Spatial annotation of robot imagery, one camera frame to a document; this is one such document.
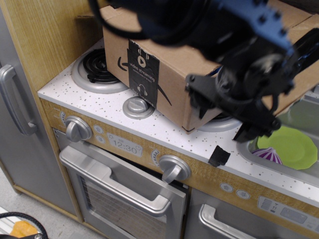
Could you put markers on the orange object on floor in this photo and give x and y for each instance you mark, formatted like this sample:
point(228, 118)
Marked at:
point(22, 229)

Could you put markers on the brown cardboard box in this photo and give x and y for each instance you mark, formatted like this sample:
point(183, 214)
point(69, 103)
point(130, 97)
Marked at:
point(158, 73)

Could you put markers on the silver fridge door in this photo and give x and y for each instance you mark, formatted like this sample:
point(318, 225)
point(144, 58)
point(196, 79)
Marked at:
point(26, 155)

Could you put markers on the stove burner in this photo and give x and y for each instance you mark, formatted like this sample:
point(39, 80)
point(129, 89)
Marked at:
point(90, 73)
point(220, 123)

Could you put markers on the silver fridge handle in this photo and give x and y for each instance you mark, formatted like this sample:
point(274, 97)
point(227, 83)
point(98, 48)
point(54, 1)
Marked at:
point(7, 73)

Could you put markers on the silver sink basin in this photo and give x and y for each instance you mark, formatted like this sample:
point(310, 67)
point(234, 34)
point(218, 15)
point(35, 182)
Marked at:
point(303, 116)

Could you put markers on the purple toy onion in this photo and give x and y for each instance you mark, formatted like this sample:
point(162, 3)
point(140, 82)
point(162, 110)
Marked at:
point(268, 154)

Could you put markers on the left stove burner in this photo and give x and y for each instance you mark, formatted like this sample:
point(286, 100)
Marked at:
point(90, 73)

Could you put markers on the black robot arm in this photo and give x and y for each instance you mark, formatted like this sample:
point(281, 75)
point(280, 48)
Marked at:
point(246, 37)

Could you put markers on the right silver oven knob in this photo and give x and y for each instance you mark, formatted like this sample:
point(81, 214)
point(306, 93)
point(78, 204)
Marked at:
point(173, 168)

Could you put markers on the silver dishwasher door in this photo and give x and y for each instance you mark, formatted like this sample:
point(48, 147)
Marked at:
point(212, 218)

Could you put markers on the silver oven door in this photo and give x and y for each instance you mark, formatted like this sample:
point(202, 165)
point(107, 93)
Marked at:
point(119, 199)

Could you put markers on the silver oven knob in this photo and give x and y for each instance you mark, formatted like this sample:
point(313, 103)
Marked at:
point(173, 168)
point(77, 129)

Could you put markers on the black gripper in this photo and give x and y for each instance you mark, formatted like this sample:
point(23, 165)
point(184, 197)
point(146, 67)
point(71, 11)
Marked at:
point(251, 98)

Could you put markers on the right stove burner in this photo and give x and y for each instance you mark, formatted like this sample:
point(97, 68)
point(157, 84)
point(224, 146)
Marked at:
point(220, 123)

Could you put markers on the black tape piece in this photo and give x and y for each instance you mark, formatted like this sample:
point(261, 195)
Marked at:
point(219, 157)

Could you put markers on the dishwasher control panel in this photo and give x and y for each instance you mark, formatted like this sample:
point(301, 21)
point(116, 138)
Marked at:
point(292, 215)

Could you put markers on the silver oven door handle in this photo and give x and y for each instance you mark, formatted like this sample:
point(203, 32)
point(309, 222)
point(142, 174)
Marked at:
point(100, 174)

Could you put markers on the green plate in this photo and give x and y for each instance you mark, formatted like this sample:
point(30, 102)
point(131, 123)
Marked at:
point(295, 149)

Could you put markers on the left silver oven knob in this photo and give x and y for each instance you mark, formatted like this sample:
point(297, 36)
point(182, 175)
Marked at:
point(77, 129)

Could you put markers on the silver countertop knob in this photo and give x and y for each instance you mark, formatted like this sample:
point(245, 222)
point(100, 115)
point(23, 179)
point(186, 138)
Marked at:
point(137, 108)

